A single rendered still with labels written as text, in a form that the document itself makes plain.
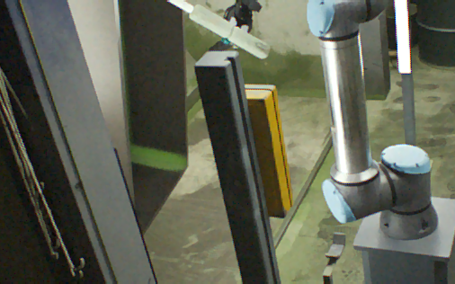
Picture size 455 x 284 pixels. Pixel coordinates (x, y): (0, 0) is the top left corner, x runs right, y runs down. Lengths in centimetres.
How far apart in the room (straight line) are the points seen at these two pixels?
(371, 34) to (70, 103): 297
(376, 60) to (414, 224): 226
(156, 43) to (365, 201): 125
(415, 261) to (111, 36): 123
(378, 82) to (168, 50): 190
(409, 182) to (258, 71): 267
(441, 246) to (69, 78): 128
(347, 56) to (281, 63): 270
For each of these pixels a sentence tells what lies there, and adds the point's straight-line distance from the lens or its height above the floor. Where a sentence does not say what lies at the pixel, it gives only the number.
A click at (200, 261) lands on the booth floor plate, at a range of 319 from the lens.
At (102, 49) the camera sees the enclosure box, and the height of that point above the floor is 132.
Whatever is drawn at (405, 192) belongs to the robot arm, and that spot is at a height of 82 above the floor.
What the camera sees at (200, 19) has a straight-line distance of 217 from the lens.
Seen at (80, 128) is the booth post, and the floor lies 140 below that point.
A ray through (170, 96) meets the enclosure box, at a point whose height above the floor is 84.
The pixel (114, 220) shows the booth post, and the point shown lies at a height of 112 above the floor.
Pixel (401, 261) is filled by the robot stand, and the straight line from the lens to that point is 221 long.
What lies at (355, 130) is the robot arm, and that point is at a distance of 193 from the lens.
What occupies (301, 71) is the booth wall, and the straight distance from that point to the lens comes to 449.
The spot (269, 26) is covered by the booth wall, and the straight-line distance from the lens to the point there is 443.
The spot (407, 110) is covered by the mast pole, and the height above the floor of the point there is 39.
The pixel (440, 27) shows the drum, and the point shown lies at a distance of 467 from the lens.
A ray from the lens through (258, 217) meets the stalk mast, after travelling 120.
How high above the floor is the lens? 204
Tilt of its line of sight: 29 degrees down
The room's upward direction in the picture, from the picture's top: 12 degrees counter-clockwise
